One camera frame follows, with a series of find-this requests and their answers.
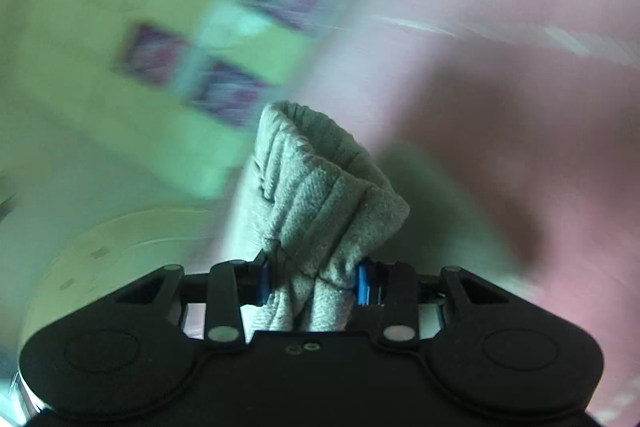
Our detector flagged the cream arched headboard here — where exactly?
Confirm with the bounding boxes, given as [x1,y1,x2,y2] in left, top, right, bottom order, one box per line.
[20,204,236,348]

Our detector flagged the grey pants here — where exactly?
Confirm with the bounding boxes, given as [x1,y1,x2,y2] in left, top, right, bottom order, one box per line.
[210,101,412,333]

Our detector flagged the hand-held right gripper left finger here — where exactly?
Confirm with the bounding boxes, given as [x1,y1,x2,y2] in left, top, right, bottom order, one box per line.
[114,252,274,352]

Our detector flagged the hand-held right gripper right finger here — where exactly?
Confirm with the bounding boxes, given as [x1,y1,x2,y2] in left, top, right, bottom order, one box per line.
[357,256,507,352]

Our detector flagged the bed with pink checked sheet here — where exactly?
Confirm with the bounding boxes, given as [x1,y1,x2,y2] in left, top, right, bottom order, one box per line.
[280,0,640,424]

